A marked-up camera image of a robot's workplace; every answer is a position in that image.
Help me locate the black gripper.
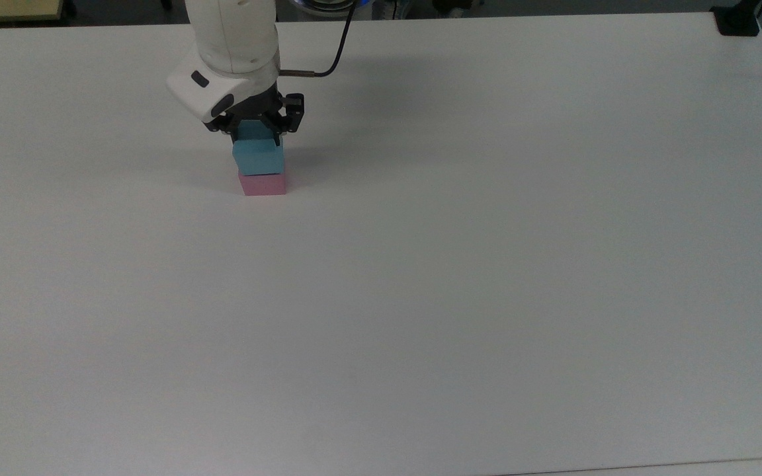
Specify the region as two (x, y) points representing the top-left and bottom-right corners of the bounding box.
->
(206, 81), (306, 147)

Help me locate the yellow wooden table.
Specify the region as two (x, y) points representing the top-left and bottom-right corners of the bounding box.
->
(0, 0), (65, 25)

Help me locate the blue cube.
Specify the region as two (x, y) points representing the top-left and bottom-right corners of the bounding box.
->
(232, 121), (286, 177)

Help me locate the black table clamp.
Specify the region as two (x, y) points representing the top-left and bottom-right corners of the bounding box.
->
(710, 0), (762, 37)

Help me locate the pink cube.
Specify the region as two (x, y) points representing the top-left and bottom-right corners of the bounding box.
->
(238, 171), (287, 197)

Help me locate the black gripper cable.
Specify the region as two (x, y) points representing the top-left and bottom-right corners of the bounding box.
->
(278, 0), (357, 79)

